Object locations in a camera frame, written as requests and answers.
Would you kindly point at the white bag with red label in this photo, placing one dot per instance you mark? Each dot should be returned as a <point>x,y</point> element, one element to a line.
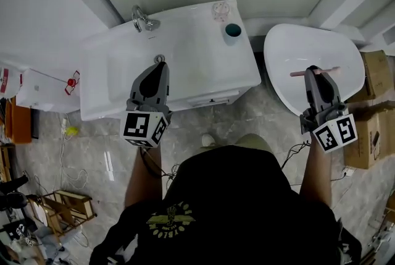
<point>7,80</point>

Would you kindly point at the blue-grey cup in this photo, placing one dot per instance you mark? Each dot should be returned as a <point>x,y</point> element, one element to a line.
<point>230,39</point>

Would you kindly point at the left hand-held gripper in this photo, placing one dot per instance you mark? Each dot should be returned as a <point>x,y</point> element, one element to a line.
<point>135,128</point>

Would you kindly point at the wooden rack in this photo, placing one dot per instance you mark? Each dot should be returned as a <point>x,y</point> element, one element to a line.
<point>71,202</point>

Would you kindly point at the person's right forearm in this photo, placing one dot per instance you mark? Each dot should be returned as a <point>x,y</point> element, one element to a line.
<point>316,180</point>

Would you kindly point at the person's white shoe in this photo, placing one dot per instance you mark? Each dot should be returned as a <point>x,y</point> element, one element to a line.
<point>208,139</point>

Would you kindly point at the white power strip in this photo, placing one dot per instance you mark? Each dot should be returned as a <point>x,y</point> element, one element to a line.
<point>64,126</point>

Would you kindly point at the orange box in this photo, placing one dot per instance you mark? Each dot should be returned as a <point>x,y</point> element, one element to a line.
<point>20,121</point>

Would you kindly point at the yellow small object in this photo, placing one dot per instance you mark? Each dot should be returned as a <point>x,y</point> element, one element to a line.
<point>71,131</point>

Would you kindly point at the flat cardboard box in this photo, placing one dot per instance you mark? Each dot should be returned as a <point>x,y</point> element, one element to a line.
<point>376,72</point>

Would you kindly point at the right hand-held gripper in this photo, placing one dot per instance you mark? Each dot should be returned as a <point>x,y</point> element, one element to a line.
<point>336,134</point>

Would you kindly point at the white bathtub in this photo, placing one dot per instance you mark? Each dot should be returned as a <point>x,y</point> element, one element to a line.
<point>287,50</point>

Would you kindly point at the white appliance box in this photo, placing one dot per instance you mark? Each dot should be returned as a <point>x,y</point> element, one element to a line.
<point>46,94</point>

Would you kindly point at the white power adapter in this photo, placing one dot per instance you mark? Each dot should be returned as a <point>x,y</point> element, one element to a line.
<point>349,171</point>

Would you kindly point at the clear dotted holder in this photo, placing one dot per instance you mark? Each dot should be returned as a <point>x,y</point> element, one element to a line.
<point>220,12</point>

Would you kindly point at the person's khaki trousers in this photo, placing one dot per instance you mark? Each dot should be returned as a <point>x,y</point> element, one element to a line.
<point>254,141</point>

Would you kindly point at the pink toothbrush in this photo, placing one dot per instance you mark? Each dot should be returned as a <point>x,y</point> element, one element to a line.
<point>297,73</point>

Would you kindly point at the chrome sink drain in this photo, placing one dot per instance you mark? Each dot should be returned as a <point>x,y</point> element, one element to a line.
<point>160,57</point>

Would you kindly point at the chrome faucet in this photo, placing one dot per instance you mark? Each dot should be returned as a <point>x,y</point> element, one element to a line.
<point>140,18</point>

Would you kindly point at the white sink vanity cabinet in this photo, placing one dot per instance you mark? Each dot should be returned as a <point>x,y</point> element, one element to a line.
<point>200,66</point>

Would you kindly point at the person's black printed shirt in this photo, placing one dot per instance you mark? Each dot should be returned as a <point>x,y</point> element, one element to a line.
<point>228,205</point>

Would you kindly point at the person's left forearm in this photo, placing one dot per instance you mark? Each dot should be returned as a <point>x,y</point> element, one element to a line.
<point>143,183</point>

